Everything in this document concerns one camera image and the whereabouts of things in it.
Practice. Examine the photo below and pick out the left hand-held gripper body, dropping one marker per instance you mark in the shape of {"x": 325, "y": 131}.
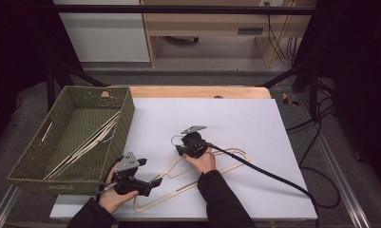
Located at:
{"x": 128, "y": 185}

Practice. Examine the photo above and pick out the person's left hand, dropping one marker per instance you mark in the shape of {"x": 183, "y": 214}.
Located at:
{"x": 112, "y": 199}

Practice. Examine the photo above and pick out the person's right hand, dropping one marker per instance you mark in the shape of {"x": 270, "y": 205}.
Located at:
{"x": 205, "y": 163}

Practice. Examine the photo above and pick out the white cabinet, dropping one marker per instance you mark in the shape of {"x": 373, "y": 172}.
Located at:
{"x": 105, "y": 38}

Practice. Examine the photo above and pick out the yellow and black small object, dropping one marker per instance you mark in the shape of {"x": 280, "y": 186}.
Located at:
{"x": 288, "y": 99}

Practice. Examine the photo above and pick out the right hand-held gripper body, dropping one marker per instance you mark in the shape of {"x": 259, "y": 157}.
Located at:
{"x": 194, "y": 145}

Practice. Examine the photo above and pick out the aluminium rail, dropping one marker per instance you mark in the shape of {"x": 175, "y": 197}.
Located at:
{"x": 340, "y": 177}
{"x": 3, "y": 207}

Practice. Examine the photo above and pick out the black horizontal frame bar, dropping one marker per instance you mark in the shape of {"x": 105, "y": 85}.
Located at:
{"x": 178, "y": 9}

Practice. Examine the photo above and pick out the light wooden desk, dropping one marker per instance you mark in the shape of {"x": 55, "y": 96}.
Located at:
{"x": 204, "y": 22}

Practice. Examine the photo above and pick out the white power strip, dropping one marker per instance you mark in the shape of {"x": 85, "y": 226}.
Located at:
{"x": 270, "y": 2}

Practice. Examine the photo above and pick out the white board sheet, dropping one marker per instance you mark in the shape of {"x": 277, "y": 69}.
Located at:
{"x": 242, "y": 126}

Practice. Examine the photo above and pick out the black frame leg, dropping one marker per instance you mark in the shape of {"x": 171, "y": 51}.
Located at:
{"x": 67, "y": 71}
{"x": 302, "y": 72}

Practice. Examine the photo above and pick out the green woven basket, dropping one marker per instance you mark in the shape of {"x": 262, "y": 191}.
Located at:
{"x": 80, "y": 126}

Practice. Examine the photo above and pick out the black curtain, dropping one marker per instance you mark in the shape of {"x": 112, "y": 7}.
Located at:
{"x": 362, "y": 79}
{"x": 17, "y": 63}

